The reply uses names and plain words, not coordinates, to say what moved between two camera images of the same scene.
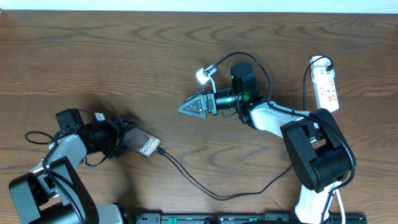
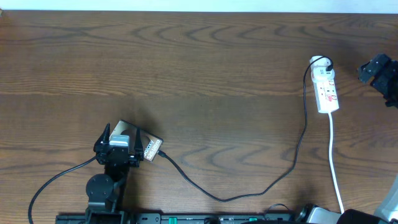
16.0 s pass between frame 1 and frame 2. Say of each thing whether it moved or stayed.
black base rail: stayed
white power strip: stayed
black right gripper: moved
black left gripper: moved
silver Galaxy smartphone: stayed
